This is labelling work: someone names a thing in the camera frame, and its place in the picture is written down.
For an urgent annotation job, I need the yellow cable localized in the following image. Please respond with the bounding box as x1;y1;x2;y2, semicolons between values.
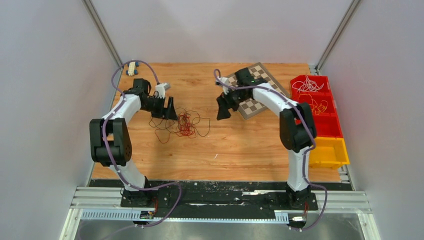
298;93;329;116

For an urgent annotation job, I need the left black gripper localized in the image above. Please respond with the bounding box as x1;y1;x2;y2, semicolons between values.
142;95;179;122

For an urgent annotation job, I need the red bin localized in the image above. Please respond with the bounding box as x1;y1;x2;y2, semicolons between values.
290;75;331;97
293;93;336;115
313;113;343;138

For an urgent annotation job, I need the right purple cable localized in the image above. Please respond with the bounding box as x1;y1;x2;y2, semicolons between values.
213;68;329;232

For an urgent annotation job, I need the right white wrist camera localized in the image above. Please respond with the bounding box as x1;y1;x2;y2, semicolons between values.
215;77;229;95

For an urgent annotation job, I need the aluminium frame rail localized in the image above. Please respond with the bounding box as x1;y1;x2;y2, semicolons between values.
60;182;380;240

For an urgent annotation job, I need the checkered chessboard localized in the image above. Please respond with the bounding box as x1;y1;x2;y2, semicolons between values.
226;62;295;120

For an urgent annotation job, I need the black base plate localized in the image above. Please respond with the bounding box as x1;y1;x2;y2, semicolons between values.
87;179;354;220

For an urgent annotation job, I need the red bin near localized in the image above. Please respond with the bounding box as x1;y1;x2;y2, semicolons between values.
313;113;343;138

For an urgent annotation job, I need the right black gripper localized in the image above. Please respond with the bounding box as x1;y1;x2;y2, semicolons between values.
217;87;250;121

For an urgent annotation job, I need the white toy block car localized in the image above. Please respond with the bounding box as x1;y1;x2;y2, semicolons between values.
125;61;140;77

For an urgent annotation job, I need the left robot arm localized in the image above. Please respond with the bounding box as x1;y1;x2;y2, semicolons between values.
89;78;178;207

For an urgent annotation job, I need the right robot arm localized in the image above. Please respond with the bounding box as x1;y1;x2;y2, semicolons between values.
213;68;317;209

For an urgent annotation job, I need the red bin far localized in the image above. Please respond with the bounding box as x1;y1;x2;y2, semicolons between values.
290;75;331;97

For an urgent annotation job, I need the yellow bin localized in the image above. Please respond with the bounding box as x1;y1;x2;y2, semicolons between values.
309;136;350;169

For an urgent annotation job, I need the white cable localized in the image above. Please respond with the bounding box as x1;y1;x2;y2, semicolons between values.
297;79;321;94
299;75;326;93

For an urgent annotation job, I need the red cable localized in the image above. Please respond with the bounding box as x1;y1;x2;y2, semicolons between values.
175;111;198;138

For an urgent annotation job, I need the brown cable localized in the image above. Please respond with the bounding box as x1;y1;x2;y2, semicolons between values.
148;107;212;145

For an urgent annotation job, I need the red bin middle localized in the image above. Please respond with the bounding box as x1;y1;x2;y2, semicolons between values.
293;93;336;115

